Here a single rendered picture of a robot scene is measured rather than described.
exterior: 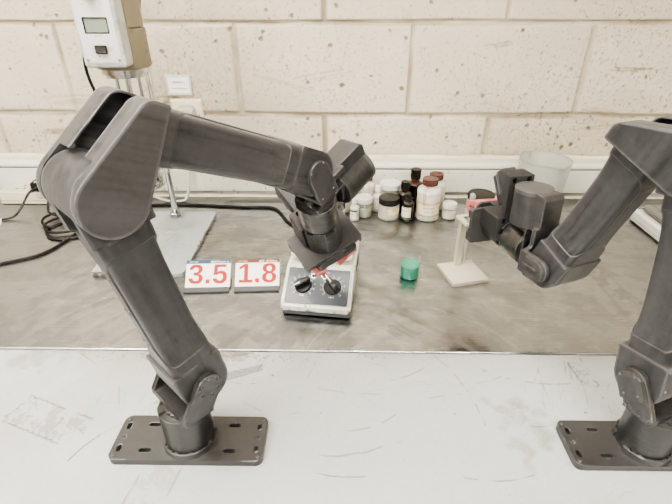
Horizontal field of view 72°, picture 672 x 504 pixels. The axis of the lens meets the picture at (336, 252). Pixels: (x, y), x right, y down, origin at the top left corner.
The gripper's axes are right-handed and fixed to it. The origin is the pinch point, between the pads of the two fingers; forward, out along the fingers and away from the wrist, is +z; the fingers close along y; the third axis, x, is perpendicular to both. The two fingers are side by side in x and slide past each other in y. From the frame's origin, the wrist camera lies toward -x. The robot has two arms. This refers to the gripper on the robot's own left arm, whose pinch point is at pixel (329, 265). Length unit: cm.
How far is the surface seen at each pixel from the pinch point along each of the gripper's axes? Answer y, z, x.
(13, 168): 50, 22, -90
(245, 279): 13.1, 12.4, -13.8
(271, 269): 7.5, 12.6, -12.7
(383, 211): -25.8, 28.4, -19.3
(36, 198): 49, 26, -79
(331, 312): 3.3, 8.3, 4.1
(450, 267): -24.8, 19.4, 6.0
